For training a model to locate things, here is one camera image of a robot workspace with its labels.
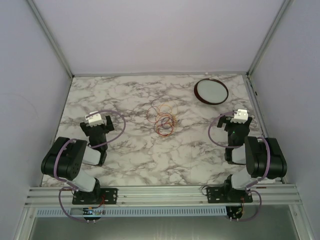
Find coloured wire bundle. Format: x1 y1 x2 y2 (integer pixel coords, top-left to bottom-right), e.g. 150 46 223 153
146 98 179 138

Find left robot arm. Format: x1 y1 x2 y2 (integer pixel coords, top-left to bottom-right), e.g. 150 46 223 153
41 114 115 204

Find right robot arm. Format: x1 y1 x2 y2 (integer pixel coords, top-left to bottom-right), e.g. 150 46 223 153
211 109 287 203

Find round brown-rimmed dish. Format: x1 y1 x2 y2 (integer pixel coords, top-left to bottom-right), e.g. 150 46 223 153
193 78 229 106

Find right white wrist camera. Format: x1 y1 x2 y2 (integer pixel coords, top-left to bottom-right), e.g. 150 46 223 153
230 109 249 124

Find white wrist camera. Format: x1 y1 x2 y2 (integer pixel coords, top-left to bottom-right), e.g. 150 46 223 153
85 111 104 127
230 109 249 124

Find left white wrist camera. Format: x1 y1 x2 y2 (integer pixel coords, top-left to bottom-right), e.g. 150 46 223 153
85 111 104 127

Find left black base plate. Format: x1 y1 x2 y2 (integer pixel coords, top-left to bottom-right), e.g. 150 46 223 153
72 187 118 206

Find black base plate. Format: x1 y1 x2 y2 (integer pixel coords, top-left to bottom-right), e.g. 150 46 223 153
72 187 118 206
205 186 253 204

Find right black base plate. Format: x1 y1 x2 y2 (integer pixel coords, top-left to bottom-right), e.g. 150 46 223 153
205 186 253 204

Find aluminium front rail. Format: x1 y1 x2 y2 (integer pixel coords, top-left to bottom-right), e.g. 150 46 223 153
24 184 302 207

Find grey slotted cable duct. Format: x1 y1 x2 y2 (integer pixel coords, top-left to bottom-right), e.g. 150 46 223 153
36 206 228 218

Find right aluminium corner post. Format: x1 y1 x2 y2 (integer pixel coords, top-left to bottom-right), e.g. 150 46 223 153
246 0 294 79

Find aluminium corner post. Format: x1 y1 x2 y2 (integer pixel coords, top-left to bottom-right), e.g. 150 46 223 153
26 0 74 79
246 0 294 79

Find left aluminium corner post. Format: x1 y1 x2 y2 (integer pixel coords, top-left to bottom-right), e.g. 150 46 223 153
26 0 74 79

